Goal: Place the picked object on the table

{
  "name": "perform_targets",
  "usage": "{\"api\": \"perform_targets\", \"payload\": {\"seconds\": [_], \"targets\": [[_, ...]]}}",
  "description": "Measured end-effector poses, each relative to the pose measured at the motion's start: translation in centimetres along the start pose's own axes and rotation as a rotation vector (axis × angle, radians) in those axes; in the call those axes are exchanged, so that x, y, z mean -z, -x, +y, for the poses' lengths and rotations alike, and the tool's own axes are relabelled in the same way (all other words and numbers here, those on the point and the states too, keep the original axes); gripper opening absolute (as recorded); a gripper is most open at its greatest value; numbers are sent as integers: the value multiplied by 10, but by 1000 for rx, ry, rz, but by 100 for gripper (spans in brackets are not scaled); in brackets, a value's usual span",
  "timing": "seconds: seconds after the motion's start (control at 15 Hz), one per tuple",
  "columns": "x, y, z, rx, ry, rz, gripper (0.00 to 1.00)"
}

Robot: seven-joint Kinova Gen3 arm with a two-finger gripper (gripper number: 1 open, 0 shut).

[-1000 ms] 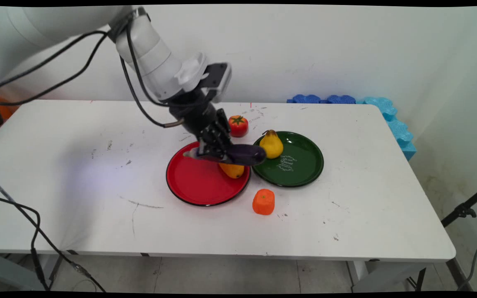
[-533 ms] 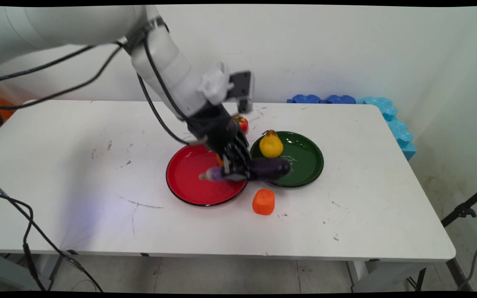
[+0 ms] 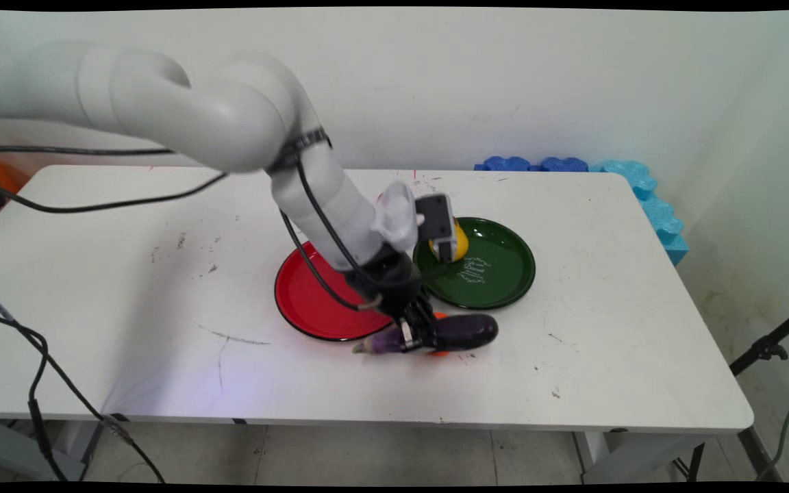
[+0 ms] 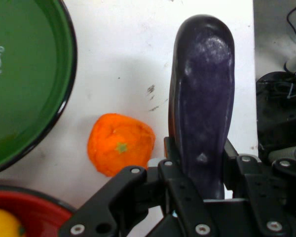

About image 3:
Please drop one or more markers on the orange toy fruit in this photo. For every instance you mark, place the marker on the orange toy fruit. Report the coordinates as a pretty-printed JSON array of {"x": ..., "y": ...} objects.
[{"x": 440, "y": 315}]

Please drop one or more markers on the black tripod stand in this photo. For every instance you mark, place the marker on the black tripod stand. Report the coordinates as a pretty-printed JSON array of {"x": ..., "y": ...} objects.
[{"x": 768, "y": 348}]

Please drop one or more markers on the red round plate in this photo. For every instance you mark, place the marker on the red round plate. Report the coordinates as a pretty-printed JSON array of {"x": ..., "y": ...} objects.
[{"x": 312, "y": 301}]

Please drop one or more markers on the orange object behind table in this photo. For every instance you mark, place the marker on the orange object behind table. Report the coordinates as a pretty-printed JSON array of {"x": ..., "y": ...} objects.
[{"x": 7, "y": 177}]

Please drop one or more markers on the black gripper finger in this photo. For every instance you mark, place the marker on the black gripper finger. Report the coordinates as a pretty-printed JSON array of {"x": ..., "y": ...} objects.
[
  {"x": 430, "y": 320},
  {"x": 414, "y": 332}
]

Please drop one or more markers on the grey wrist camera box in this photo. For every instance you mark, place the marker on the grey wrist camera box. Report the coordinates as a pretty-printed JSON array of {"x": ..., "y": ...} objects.
[{"x": 437, "y": 222}]

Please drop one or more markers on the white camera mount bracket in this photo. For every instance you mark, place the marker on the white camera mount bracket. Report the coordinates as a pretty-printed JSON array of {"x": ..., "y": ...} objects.
[{"x": 398, "y": 219}]

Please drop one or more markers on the grey table leg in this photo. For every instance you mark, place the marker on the grey table leg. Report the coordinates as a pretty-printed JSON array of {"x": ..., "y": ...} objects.
[{"x": 24, "y": 452}]

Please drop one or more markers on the light blue foam mat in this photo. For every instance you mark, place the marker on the light blue foam mat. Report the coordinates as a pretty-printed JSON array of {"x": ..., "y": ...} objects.
[{"x": 661, "y": 219}]

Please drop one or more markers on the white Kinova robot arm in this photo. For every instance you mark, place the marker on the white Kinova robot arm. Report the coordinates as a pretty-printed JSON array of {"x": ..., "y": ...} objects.
[{"x": 216, "y": 116}]

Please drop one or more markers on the yellow toy pear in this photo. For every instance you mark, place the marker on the yellow toy pear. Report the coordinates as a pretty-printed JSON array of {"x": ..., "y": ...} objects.
[{"x": 462, "y": 239}]

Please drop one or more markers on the white table leg frame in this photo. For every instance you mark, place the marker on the white table leg frame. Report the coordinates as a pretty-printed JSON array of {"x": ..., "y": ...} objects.
[{"x": 614, "y": 455}]

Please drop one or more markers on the purple toy eggplant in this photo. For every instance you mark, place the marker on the purple toy eggplant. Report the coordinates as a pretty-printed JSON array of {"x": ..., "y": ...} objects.
[{"x": 466, "y": 331}]

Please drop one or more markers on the dark green round plate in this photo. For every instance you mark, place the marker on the dark green round plate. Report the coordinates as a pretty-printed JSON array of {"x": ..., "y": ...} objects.
[{"x": 497, "y": 267}]

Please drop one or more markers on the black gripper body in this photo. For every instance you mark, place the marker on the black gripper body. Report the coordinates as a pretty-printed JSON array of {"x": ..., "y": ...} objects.
[{"x": 387, "y": 281}]

